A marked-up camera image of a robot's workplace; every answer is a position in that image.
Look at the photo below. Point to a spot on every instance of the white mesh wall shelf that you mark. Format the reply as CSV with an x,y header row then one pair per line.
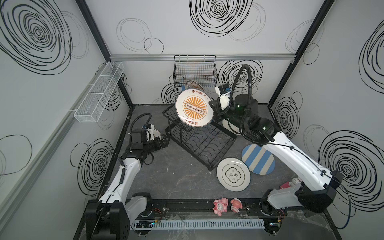
x,y
95,101

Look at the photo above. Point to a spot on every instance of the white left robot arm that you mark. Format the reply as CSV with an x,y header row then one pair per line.
x,y
111,216

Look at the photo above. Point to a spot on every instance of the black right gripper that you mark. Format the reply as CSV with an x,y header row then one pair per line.
x,y
216,106

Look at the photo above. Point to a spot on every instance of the white green emblem plate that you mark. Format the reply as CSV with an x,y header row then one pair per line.
x,y
233,174

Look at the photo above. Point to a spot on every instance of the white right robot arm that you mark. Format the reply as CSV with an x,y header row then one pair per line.
x,y
319,185

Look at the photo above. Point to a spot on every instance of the cream floral plate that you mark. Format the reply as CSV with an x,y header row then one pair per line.
x,y
230,127

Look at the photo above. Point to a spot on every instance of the pink round figurine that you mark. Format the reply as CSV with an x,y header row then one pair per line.
x,y
236,205

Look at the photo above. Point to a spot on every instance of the white slotted cable duct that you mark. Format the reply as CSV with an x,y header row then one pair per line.
x,y
213,224

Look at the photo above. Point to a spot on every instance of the white rabbit figurine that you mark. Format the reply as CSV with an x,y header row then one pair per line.
x,y
294,182

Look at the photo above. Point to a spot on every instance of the black wire dish rack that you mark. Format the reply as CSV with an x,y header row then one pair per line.
x,y
208,144

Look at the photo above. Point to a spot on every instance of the black wire wall basket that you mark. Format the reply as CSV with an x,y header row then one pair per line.
x,y
201,69

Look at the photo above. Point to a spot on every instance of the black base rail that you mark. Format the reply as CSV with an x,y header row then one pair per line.
x,y
166,207

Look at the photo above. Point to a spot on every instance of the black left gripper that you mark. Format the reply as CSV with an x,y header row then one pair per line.
x,y
162,141

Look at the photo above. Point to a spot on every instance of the pink plush doll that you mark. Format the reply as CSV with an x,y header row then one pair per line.
x,y
220,206

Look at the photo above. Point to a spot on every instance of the orange sunburst plate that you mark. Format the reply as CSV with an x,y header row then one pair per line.
x,y
194,85
193,109

